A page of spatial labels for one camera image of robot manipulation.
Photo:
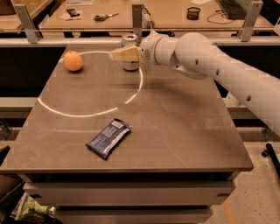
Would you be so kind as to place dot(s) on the yellow foam-padded gripper finger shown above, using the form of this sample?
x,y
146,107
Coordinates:
x,y
128,53

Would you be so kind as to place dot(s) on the black bar on floor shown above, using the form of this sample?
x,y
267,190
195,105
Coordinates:
x,y
269,151

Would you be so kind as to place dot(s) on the grey drawer cabinet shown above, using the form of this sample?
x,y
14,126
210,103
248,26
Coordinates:
x,y
137,202

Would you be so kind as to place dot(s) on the green snack bag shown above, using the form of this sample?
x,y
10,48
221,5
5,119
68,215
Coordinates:
x,y
31,211

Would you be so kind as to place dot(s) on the silver green 7up can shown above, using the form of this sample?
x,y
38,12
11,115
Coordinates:
x,y
130,39

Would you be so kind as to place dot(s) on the orange fruit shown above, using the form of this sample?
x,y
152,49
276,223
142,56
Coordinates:
x,y
73,61

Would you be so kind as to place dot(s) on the black mesh pen cup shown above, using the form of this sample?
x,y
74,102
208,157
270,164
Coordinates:
x,y
193,13

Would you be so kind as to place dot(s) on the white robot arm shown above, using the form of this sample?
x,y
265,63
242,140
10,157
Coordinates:
x,y
196,57

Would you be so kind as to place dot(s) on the black phone on paper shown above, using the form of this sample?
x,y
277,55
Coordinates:
x,y
73,13

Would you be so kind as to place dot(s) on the scissors with dark handles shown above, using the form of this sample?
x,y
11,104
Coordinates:
x,y
104,17

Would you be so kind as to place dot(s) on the black keyboard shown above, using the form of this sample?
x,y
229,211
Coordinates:
x,y
232,9

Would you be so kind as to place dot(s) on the white power strip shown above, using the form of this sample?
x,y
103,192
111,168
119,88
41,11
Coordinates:
x,y
147,19

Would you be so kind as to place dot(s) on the blue snack packet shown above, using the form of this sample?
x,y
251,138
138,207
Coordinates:
x,y
106,140

